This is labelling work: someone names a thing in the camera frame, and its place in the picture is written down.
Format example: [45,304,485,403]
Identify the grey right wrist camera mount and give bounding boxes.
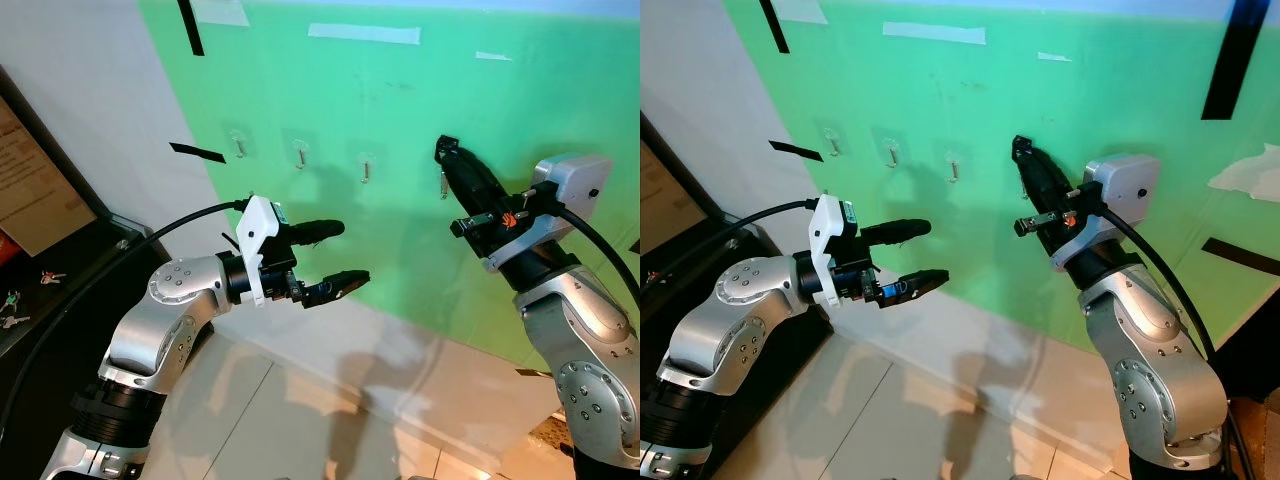
[1050,152,1163,273]
[482,152,613,273]

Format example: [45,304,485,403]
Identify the wide white tape strip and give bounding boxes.
[772,0,830,26]
[192,0,251,28]

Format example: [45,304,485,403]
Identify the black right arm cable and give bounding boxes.
[1098,200,1246,480]
[545,195,641,306]

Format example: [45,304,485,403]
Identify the black glass table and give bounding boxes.
[640,205,801,480]
[0,212,201,471]

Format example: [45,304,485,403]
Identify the brown cardboard box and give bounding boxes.
[0,95,98,259]

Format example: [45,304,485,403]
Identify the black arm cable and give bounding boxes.
[545,195,641,306]
[0,200,249,431]
[640,198,819,296]
[1098,200,1246,480]

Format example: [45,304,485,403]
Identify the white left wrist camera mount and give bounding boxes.
[808,193,861,306]
[236,195,293,307]

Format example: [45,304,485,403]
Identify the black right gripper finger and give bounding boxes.
[1021,135,1083,206]
[446,137,516,213]
[1012,137,1059,216]
[435,139,491,223]

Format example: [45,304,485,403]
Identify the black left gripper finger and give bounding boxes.
[878,268,951,309]
[285,219,346,247]
[300,267,371,309]
[862,218,933,247]

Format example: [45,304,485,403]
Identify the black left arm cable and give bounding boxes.
[0,200,249,431]
[640,198,819,296]

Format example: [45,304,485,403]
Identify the green wall board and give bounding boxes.
[137,0,641,373]
[722,0,1280,356]

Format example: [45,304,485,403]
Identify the long white tape strip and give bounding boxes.
[307,22,423,46]
[881,21,988,46]

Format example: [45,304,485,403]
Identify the torn white paper scrap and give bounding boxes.
[1207,143,1280,193]

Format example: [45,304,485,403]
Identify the wide black tape strip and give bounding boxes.
[1200,0,1269,121]

